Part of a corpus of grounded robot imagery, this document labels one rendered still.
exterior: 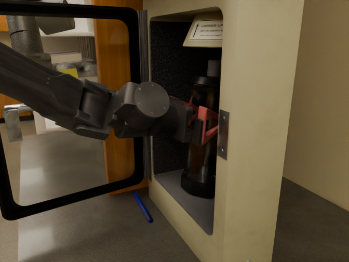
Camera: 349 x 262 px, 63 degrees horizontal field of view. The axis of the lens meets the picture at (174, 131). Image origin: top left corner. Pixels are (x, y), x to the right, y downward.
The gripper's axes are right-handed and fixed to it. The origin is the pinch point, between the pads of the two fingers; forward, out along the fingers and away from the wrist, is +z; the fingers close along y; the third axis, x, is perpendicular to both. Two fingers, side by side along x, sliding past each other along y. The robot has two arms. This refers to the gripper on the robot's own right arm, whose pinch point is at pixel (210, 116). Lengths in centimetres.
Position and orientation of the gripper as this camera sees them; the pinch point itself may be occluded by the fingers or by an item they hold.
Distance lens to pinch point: 59.3
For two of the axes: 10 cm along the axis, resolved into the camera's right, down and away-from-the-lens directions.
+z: 8.7, -0.7, 4.9
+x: -0.7, 9.6, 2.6
